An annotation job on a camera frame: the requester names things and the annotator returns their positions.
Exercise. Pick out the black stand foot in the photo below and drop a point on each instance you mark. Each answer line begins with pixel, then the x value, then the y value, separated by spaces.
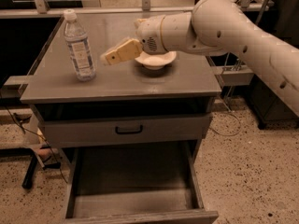
pixel 28 179

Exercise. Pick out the grey side bracket left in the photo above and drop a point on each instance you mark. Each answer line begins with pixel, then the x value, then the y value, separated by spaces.
pixel 15 86

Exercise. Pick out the white paper bowl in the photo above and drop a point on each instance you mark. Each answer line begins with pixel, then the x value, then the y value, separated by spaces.
pixel 156 62

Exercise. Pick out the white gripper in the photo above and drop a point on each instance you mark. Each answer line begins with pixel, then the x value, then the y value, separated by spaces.
pixel 149 34

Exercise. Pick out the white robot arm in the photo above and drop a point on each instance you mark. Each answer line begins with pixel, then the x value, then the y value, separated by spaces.
pixel 213 28

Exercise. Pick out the open grey lower drawer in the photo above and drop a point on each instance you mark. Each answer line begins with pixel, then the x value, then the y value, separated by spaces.
pixel 151 183

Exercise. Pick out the grey side bracket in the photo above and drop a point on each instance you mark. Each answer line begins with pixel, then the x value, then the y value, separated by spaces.
pixel 15 86
pixel 229 76

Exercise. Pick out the closed grey upper drawer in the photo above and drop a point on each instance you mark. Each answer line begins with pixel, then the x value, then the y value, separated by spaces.
pixel 101 132

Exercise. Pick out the metal tripod pole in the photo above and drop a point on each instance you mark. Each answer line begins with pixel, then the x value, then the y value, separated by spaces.
pixel 237 66

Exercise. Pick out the clear plastic water bottle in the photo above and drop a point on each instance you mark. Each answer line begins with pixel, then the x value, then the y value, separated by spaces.
pixel 78 45

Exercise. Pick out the black drawer handle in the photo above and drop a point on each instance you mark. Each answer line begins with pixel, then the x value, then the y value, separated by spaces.
pixel 128 130

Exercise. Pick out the grey side bracket right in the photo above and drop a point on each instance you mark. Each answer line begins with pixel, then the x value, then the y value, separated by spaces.
pixel 229 76

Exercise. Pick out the grey drawer cabinet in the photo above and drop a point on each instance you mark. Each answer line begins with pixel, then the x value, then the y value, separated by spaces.
pixel 186 86

